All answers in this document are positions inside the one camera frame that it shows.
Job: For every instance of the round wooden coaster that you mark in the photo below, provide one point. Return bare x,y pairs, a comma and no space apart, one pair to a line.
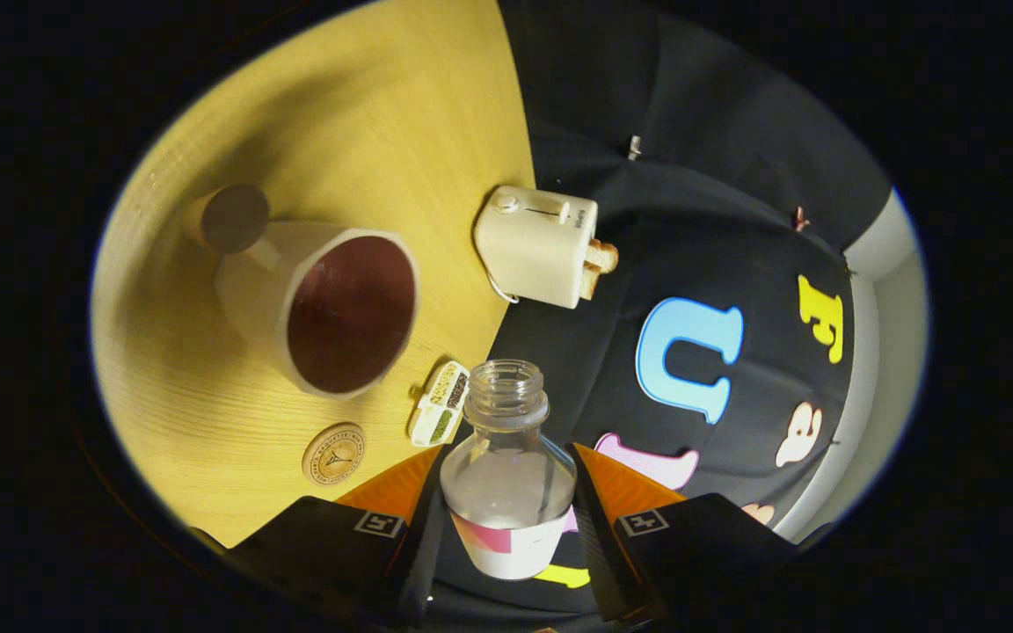
333,454

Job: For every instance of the white divided dish with beans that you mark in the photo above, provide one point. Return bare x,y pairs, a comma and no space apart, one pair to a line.
440,404

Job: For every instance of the cream cup brown inside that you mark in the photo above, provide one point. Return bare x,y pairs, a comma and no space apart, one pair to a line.
251,299

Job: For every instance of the rounded toast slice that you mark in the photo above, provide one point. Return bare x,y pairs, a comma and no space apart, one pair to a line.
603,255

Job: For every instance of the black backdrop cloth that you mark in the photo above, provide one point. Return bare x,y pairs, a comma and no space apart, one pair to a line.
700,176

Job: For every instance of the cream toaster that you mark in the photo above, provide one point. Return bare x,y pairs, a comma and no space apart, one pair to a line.
533,251

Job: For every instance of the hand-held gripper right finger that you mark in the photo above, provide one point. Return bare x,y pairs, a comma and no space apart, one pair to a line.
594,545

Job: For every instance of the clear juice bottle red label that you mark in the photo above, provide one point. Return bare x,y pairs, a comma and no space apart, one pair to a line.
506,492

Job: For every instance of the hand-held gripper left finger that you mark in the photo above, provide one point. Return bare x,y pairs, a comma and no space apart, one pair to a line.
419,554

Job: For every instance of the wooden table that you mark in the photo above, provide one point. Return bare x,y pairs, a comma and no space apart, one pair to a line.
366,132

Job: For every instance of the silver clip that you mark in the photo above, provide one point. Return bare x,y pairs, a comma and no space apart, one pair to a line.
635,147

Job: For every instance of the square toast slice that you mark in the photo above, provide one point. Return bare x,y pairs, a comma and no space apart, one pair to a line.
590,283

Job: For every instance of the pink clip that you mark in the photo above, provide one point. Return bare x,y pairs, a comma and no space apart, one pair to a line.
801,219

